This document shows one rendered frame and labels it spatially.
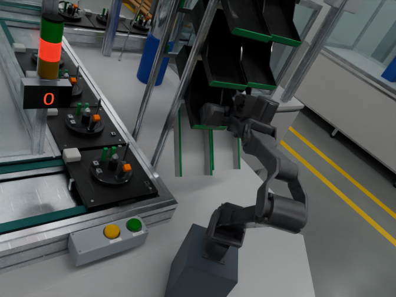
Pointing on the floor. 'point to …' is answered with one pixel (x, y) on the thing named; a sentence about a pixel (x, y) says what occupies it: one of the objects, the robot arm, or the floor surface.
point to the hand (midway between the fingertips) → (227, 114)
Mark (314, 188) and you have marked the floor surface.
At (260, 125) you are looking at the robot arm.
